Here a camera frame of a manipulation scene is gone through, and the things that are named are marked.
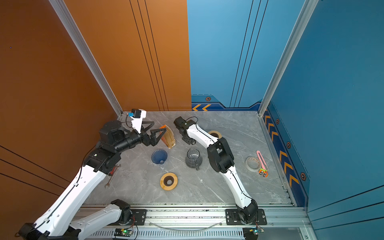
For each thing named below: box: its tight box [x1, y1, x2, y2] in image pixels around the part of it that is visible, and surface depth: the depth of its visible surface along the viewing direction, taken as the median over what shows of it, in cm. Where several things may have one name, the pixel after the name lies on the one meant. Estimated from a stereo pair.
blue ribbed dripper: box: [151, 149, 168, 165], surface depth 93 cm
